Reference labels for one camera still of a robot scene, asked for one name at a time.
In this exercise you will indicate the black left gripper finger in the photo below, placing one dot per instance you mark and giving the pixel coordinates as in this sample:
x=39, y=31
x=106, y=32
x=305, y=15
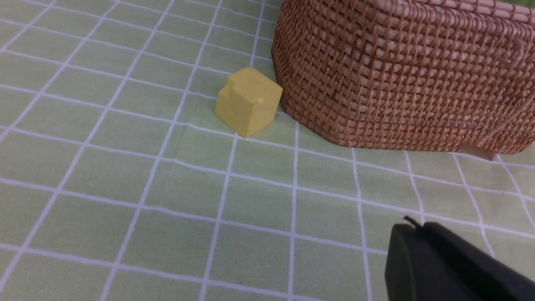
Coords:
x=428, y=262

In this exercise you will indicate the woven wicker basket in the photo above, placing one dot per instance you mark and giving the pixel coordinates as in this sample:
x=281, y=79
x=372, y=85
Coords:
x=416, y=75

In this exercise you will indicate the yellow cube block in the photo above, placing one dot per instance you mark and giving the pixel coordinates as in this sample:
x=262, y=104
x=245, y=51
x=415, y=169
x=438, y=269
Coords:
x=248, y=102

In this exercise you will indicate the green checkered tablecloth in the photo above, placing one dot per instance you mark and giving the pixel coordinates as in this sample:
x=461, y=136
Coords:
x=118, y=182

